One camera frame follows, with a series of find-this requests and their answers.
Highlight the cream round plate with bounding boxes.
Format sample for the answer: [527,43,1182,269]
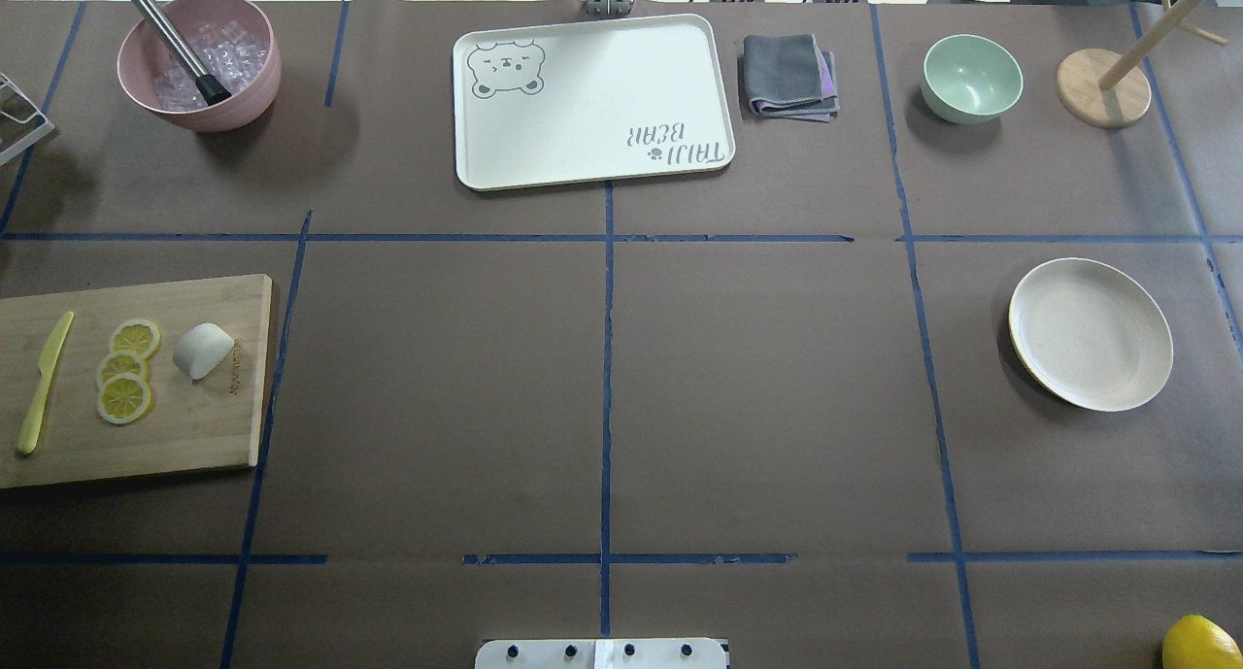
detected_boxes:
[1007,257,1175,413]

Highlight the white bear tray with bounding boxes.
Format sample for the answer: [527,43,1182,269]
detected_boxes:
[452,14,736,191]

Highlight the grey folded cloth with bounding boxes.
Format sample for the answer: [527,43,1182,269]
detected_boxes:
[741,35,840,123]

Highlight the light green bowl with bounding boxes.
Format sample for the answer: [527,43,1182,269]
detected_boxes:
[921,35,1025,126]

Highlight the bamboo cutting board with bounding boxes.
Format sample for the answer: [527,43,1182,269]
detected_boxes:
[1,274,277,487]

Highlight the clear ice cubes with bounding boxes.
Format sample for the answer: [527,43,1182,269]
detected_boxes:
[152,21,268,112]

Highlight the steel muddler black tip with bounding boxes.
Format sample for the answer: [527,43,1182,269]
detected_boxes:
[131,0,232,106]

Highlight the pink bowl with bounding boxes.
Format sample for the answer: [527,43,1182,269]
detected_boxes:
[117,0,283,133]

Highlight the lemon slice top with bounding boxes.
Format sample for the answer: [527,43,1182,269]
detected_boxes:
[108,318,162,359]

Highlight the lemon slice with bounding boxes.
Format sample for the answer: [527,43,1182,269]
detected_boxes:
[96,349,150,390]
[108,318,162,359]
[96,373,152,427]

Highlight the lemon slice bottom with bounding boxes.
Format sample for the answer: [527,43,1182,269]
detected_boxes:
[96,373,152,427]

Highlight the lemon slice middle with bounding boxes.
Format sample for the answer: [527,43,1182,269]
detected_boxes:
[96,349,150,390]

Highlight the wooden mug tree stand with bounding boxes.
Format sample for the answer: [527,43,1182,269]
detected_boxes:
[1054,0,1206,129]

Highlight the yellow plastic knife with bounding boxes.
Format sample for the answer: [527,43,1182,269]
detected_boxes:
[17,311,76,456]

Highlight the yellow lemon lower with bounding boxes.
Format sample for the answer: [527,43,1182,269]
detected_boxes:
[1161,616,1242,668]

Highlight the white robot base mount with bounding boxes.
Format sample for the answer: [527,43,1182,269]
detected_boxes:
[474,637,731,668]

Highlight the white wire cup rack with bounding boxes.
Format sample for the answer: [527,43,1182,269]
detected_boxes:
[0,73,56,165]

